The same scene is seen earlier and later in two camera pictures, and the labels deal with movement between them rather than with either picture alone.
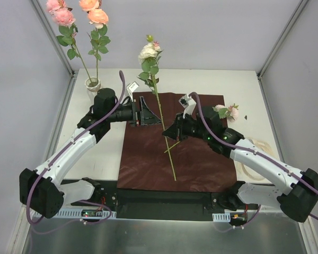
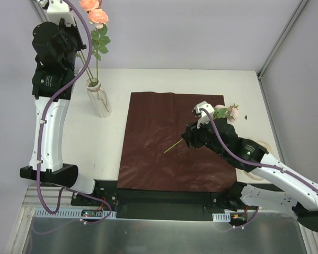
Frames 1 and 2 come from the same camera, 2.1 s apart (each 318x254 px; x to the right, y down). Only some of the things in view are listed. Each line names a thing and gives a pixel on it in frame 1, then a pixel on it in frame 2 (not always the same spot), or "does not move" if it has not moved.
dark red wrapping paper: (150, 161) does not move
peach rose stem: (98, 18) does not move
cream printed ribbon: (249, 172) does not move
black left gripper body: (137, 112) to (72, 35)
